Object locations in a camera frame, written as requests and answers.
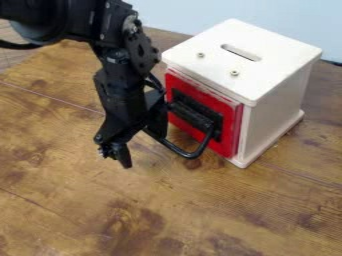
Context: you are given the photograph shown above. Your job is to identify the red drawer front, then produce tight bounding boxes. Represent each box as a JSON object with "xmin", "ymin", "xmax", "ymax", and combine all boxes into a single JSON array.
[{"xmin": 165, "ymin": 69, "xmax": 243, "ymax": 158}]

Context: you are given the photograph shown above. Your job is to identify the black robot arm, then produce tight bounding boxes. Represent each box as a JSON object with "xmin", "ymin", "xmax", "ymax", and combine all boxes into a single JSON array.
[{"xmin": 0, "ymin": 0, "xmax": 167, "ymax": 168}]

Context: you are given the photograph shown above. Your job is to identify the black metal drawer handle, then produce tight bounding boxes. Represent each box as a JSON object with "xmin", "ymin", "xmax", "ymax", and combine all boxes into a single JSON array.
[{"xmin": 142, "ymin": 88, "xmax": 226, "ymax": 160}]

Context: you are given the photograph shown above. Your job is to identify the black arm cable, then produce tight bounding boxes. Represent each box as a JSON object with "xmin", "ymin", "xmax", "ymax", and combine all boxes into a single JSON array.
[{"xmin": 145, "ymin": 73, "xmax": 167, "ymax": 96}]

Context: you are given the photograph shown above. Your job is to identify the white wooden box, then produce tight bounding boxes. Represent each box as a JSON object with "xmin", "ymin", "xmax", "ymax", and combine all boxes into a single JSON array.
[{"xmin": 162, "ymin": 19, "xmax": 322, "ymax": 168}]

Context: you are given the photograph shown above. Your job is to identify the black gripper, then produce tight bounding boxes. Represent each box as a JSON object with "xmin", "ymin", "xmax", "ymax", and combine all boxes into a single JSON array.
[{"xmin": 94, "ymin": 69, "xmax": 169, "ymax": 169}]

